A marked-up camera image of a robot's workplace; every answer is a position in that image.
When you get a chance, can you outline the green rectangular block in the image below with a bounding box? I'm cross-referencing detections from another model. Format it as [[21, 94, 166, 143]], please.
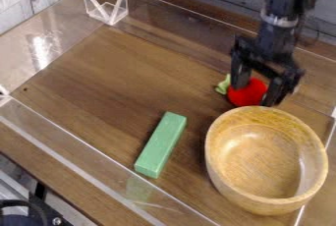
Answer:
[[133, 112, 186, 179]]

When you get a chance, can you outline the clear acrylic corner bracket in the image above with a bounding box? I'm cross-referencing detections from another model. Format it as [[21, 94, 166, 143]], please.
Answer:
[[84, 0, 128, 26]]

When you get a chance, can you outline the black cable and equipment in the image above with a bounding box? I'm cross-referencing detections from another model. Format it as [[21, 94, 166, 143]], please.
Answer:
[[0, 197, 74, 226]]

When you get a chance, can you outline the clear acrylic barrier wall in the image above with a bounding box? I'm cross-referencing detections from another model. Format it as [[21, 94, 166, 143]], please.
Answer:
[[0, 0, 336, 226]]

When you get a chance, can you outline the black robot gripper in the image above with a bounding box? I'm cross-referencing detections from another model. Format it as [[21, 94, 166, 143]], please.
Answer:
[[230, 23, 304, 107]]

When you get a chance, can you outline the red plush tomato toy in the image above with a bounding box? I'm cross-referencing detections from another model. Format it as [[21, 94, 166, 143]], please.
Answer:
[[214, 75, 268, 107]]

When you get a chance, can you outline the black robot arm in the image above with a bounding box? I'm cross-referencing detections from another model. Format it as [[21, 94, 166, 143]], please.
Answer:
[[228, 0, 316, 107]]

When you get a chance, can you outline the wooden bowl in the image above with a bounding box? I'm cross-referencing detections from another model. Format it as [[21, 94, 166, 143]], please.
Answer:
[[205, 106, 328, 215]]

